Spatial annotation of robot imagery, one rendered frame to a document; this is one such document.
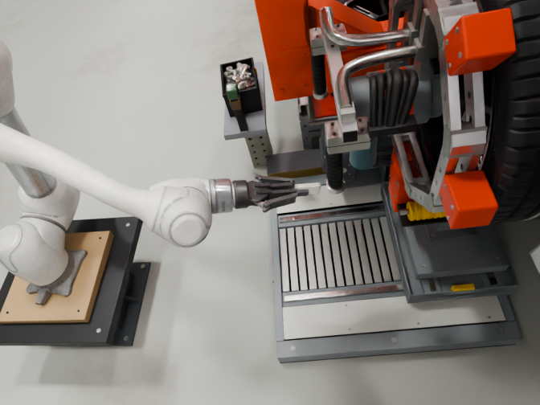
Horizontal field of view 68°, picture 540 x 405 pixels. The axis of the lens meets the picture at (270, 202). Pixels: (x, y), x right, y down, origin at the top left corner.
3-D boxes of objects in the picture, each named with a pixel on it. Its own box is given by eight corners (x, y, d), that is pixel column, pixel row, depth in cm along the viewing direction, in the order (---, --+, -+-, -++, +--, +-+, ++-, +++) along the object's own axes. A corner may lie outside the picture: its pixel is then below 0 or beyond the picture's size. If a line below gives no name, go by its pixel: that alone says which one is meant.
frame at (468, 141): (447, 243, 103) (518, 70, 59) (421, 247, 104) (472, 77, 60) (400, 101, 134) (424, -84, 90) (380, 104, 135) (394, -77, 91)
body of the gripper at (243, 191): (230, 194, 110) (263, 191, 111) (234, 216, 104) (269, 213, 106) (231, 173, 104) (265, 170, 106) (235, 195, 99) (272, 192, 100)
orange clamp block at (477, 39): (492, 70, 70) (518, 51, 61) (445, 77, 70) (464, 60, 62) (487, 30, 70) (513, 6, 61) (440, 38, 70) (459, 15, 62)
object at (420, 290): (511, 295, 141) (521, 284, 133) (407, 304, 145) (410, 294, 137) (466, 182, 169) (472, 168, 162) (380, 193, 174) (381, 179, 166)
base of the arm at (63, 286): (22, 304, 144) (10, 299, 139) (47, 248, 156) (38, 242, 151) (65, 308, 140) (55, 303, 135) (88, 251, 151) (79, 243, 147)
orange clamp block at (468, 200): (475, 189, 84) (489, 226, 79) (436, 194, 85) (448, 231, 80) (484, 168, 78) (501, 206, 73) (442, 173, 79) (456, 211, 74)
